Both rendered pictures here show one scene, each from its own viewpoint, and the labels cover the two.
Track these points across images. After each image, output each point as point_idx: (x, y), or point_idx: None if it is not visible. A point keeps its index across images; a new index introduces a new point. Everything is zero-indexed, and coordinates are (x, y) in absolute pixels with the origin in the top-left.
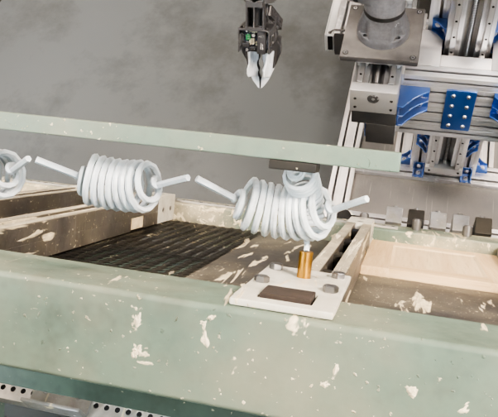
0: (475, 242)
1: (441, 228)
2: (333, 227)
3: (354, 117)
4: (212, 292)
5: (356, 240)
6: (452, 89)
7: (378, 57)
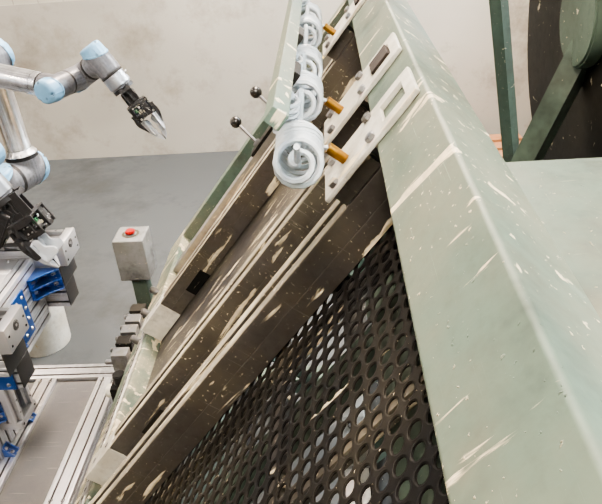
0: (168, 278)
1: (137, 326)
2: (147, 346)
3: (9, 369)
4: (365, 4)
5: (215, 222)
6: (12, 301)
7: None
